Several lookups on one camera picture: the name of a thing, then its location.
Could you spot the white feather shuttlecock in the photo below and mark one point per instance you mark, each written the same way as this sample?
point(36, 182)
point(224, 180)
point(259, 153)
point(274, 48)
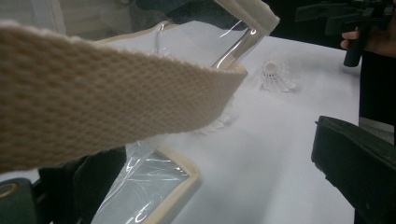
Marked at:
point(218, 123)
point(274, 76)

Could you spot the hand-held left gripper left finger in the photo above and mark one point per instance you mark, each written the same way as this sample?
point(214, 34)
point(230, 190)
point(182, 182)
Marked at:
point(81, 186)

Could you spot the white tabletop board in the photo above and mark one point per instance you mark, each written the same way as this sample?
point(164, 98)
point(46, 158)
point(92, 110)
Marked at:
point(280, 161)

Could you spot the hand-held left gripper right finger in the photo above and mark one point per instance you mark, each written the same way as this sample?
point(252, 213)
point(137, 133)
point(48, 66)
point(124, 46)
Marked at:
point(358, 168)

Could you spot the clear plastic bag beige trim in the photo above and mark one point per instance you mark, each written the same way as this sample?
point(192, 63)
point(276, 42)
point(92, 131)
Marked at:
point(93, 93)

